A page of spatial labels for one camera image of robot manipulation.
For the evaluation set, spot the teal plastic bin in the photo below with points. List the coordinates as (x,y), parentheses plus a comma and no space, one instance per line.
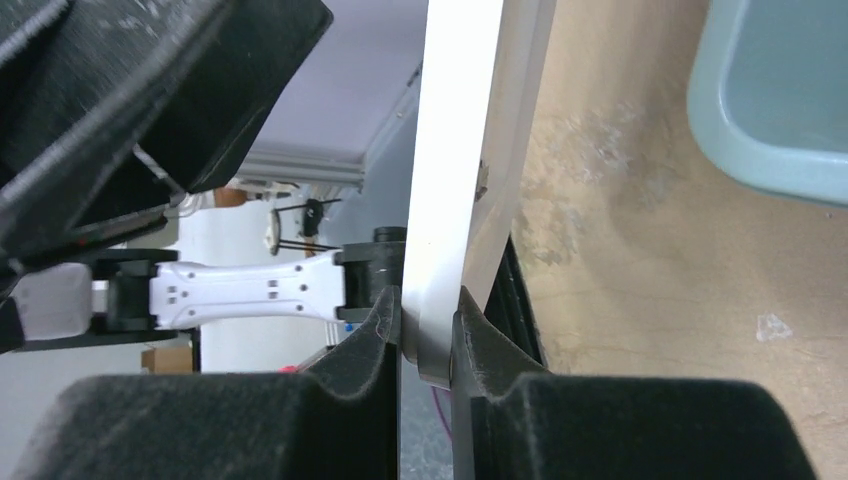
(767,97)

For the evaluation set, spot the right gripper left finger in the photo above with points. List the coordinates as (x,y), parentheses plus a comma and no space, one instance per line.
(337,419)

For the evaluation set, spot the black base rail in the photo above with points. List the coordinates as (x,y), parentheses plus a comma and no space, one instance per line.
(509,309)

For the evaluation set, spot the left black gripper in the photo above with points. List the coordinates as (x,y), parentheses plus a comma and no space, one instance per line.
(113,111)

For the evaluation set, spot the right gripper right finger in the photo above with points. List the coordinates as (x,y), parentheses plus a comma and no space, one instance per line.
(514,419)

